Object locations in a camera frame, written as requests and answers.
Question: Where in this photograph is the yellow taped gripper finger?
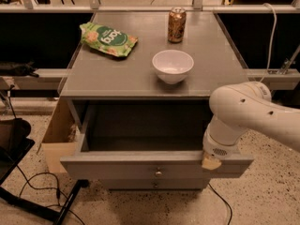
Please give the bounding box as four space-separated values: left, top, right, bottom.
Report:
202 152 222 171

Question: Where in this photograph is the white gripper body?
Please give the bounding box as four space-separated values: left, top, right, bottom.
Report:
202 115 247 159

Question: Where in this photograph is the grey top drawer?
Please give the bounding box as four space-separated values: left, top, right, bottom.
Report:
62 102 253 180

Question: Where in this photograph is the grey drawer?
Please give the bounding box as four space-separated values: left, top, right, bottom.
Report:
101 178 209 190
62 102 253 180

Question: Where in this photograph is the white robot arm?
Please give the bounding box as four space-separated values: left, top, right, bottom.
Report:
202 82 300 170

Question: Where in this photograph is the grey bottom drawer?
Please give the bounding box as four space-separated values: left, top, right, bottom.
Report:
101 178 209 190

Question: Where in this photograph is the grey drawer cabinet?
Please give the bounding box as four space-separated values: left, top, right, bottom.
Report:
57 10 258 191

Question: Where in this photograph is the white bowl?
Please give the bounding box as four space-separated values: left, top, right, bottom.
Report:
152 50 194 84

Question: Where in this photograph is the brown soda can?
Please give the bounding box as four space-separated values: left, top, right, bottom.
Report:
168 7 187 43

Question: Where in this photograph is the green snack bag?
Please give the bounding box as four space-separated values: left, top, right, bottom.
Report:
80 22 138 57

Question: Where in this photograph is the cardboard box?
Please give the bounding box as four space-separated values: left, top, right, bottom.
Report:
41 99 77 173

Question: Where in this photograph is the black floor stand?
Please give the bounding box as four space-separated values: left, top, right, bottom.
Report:
0 118 88 225

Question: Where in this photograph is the black floor cable right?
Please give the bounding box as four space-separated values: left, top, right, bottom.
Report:
207 183 233 225

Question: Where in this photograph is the black floor cable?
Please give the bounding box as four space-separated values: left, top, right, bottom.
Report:
207 183 233 225
12 162 86 225

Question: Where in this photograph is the white hanging cable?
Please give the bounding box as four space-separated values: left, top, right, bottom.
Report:
258 3 279 83

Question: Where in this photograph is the black floor cable left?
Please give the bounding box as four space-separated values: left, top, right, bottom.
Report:
12 162 86 225

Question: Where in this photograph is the metal frame railing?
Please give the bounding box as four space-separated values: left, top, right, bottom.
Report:
0 0 300 92

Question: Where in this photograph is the black cloth on rail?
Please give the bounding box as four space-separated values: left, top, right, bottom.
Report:
0 61 39 78

